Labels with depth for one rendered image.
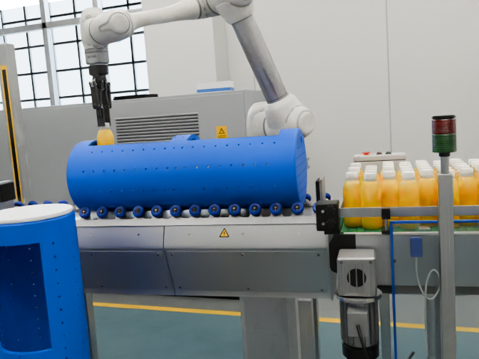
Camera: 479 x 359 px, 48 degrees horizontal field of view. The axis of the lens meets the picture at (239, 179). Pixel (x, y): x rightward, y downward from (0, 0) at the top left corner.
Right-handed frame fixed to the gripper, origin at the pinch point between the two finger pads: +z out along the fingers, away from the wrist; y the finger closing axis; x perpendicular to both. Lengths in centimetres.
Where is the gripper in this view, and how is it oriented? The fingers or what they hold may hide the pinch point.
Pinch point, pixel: (103, 117)
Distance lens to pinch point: 219.1
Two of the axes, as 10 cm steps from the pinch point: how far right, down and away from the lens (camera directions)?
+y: -2.5, 1.4, -9.6
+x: 9.6, -0.4, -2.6
